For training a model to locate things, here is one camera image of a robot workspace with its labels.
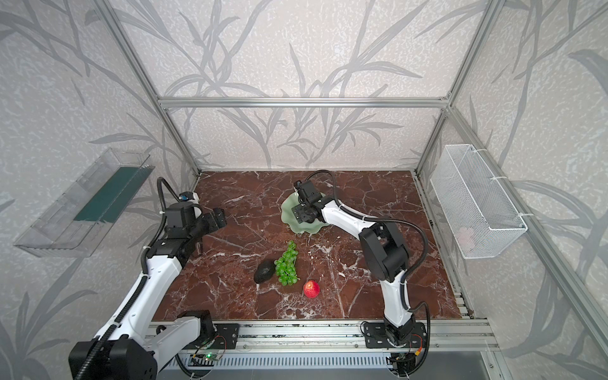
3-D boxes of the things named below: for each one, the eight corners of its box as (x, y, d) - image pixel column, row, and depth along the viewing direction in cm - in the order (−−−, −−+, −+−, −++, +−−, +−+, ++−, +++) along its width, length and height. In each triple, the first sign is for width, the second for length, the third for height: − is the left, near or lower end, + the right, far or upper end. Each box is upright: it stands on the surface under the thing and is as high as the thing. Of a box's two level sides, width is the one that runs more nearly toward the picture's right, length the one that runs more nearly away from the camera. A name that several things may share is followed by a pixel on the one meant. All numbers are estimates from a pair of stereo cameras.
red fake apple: (302, 295, 83) (301, 291, 80) (307, 282, 86) (306, 278, 83) (316, 300, 82) (316, 296, 79) (321, 287, 85) (321, 283, 82)
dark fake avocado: (255, 284, 86) (252, 279, 82) (259, 266, 91) (255, 260, 87) (274, 284, 86) (271, 279, 82) (276, 266, 91) (274, 260, 87)
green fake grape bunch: (274, 285, 86) (272, 281, 82) (279, 246, 96) (277, 241, 92) (298, 285, 86) (297, 281, 82) (300, 246, 96) (300, 241, 92)
